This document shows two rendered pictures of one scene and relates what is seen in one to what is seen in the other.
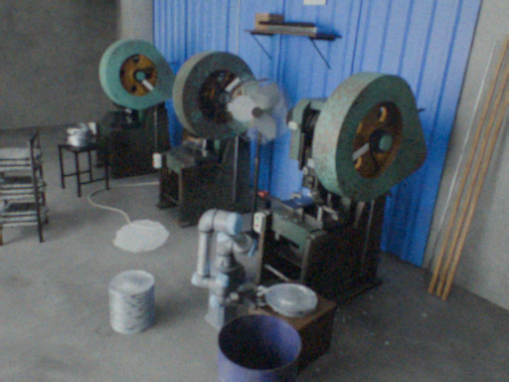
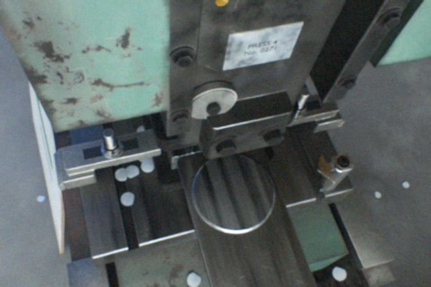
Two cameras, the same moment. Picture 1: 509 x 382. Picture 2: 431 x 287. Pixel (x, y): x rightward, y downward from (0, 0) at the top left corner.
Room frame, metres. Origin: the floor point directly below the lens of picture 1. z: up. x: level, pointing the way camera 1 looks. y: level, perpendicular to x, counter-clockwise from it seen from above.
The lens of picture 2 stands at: (2.93, -0.09, 1.38)
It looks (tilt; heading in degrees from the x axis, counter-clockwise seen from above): 62 degrees down; 284
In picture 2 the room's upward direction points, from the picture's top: 11 degrees clockwise
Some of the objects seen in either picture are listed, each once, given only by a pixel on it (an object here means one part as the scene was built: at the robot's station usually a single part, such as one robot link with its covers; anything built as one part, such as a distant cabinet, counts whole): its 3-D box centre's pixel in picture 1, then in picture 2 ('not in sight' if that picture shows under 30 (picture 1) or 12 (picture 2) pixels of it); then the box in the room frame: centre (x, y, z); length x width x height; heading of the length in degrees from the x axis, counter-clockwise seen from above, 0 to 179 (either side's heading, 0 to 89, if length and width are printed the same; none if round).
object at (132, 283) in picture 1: (131, 282); not in sight; (2.46, 0.80, 0.30); 0.29 x 0.29 x 0.01
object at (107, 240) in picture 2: (313, 211); (204, 148); (3.03, -0.43, 0.68); 0.45 x 0.30 x 0.06; 40
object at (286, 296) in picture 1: (288, 297); not in sight; (2.28, -0.23, 0.40); 0.29 x 0.29 x 0.01
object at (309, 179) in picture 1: (315, 166); (242, 31); (3.00, -0.39, 1.04); 0.17 x 0.15 x 0.30; 130
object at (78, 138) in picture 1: (82, 157); not in sight; (4.84, 2.11, 0.40); 0.45 x 0.40 x 0.79; 52
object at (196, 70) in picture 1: (225, 133); not in sight; (4.58, 0.42, 0.87); 1.53 x 0.99 x 1.74; 128
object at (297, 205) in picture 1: (297, 210); (237, 234); (2.91, -0.29, 0.72); 0.25 x 0.14 x 0.14; 130
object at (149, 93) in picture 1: (147, 105); not in sight; (5.88, 1.62, 0.87); 1.53 x 0.99 x 1.74; 133
